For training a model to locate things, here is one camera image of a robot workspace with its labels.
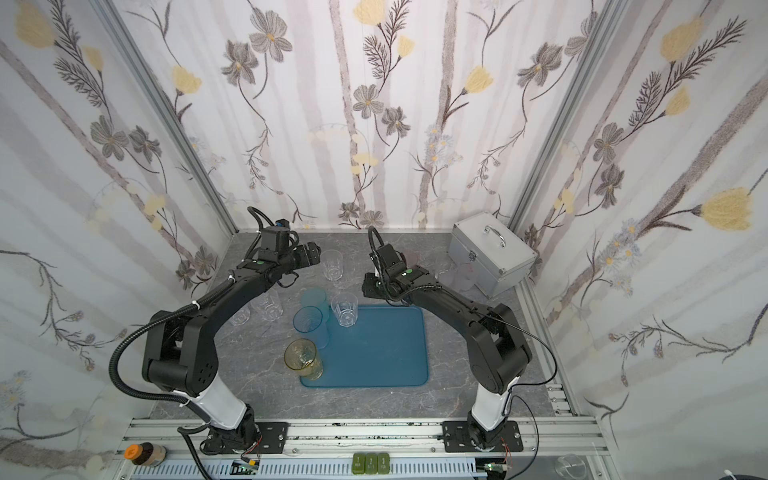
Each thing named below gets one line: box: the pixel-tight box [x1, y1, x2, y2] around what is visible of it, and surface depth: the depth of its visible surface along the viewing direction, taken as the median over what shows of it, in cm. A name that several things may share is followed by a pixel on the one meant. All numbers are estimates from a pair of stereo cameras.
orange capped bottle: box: [124, 442, 167, 468], surface depth 68 cm
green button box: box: [352, 452, 391, 475], surface depth 70 cm
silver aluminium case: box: [448, 211, 538, 299], surface depth 98 cm
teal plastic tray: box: [300, 305, 429, 388], surface depth 92 cm
